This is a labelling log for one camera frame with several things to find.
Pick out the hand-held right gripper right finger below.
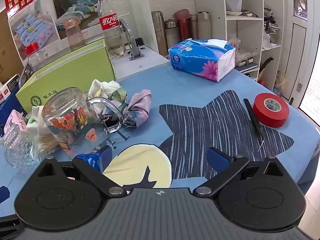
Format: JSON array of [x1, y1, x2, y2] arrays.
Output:
[[193, 147, 297, 197]]

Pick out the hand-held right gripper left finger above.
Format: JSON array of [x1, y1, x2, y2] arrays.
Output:
[[30, 145, 127, 197]]

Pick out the green cardboard box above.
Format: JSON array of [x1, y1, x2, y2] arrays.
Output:
[[15, 39, 117, 113]]

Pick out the printed glass mug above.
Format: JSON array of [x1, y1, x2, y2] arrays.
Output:
[[41, 87, 124, 156]]

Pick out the black tweezers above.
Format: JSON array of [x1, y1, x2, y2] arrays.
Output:
[[243, 98, 267, 153]]

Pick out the purple printed cloth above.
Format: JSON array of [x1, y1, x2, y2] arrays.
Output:
[[101, 89, 152, 129]]

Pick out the cotton swabs bag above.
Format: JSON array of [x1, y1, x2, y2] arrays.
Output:
[[30, 132, 61, 156]]

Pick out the greenish printed cloth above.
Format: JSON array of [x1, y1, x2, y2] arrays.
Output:
[[109, 81, 127, 102]]

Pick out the red tape roll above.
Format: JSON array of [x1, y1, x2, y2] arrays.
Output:
[[252, 92, 290, 128]]

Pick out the blue printed tablecloth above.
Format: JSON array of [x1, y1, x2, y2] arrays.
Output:
[[0, 62, 320, 203]]

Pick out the textured clear glass cup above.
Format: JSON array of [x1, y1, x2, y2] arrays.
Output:
[[0, 122, 38, 171]]

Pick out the white desk riser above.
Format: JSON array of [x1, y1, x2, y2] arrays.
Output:
[[109, 46, 171, 81]]

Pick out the pink packet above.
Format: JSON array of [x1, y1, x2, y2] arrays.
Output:
[[5, 109, 27, 131]]

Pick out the stack of books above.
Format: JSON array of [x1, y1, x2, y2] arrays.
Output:
[[234, 54, 260, 75]]

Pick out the blue tissue pack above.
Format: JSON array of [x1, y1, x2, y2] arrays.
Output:
[[168, 38, 237, 82]]

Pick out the blue box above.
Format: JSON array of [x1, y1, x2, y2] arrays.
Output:
[[0, 87, 28, 127]]

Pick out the crumpled clear plastic bag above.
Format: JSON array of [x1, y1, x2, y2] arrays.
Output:
[[226, 37, 257, 63]]

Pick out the white red label boxes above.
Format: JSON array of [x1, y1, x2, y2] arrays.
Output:
[[0, 74, 21, 101]]

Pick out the red lid plastic jar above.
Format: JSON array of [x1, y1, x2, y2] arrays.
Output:
[[25, 42, 50, 73]]

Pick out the clear pinkish plastic bottle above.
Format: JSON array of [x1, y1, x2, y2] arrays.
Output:
[[64, 19, 87, 52]]

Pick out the silver steel thermos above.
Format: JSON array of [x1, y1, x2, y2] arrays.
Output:
[[164, 18, 181, 50]]

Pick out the white shelf unit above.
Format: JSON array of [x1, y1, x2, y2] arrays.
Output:
[[192, 0, 285, 94]]

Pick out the beige thermos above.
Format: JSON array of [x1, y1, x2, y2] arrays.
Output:
[[197, 11, 212, 40]]

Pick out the brown thermos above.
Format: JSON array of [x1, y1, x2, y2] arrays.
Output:
[[190, 14, 199, 40]]

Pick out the red label cola bottle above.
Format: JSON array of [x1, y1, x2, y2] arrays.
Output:
[[97, 0, 125, 58]]

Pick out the gold steel thermos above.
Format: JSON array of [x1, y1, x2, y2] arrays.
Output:
[[151, 11, 168, 56]]

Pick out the white door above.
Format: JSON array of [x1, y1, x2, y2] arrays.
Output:
[[282, 0, 320, 112]]

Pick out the brown cardboard box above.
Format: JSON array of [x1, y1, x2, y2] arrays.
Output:
[[0, 9, 23, 85]]

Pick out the white plant pot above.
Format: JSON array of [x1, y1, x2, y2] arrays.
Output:
[[224, 0, 243, 13]]

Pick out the grey metal bracket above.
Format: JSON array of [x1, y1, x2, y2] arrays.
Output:
[[119, 19, 147, 62]]

